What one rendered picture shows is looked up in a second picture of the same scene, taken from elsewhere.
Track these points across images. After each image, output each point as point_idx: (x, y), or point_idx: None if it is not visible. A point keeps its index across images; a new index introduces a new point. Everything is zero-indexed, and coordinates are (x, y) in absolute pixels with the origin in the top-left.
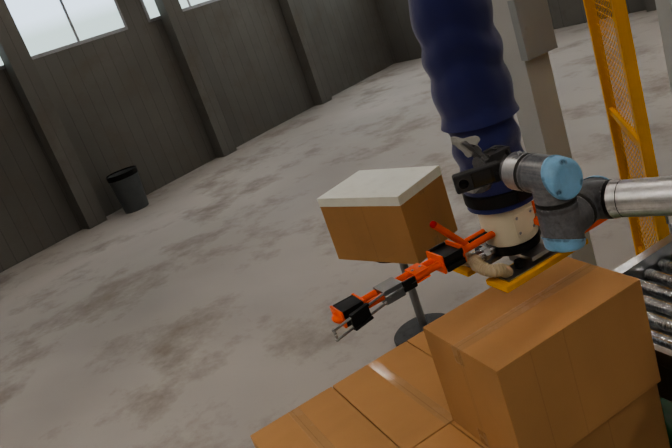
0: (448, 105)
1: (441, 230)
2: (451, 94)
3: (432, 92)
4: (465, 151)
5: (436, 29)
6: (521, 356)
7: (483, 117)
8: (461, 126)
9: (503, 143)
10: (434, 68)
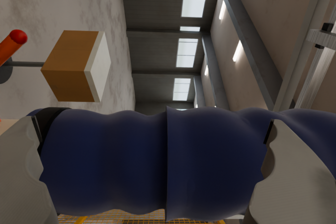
0: (212, 126)
1: (0, 47)
2: (232, 136)
3: (221, 109)
4: (295, 201)
5: (330, 141)
6: None
7: (183, 177)
8: (176, 137)
9: (127, 196)
10: (268, 121)
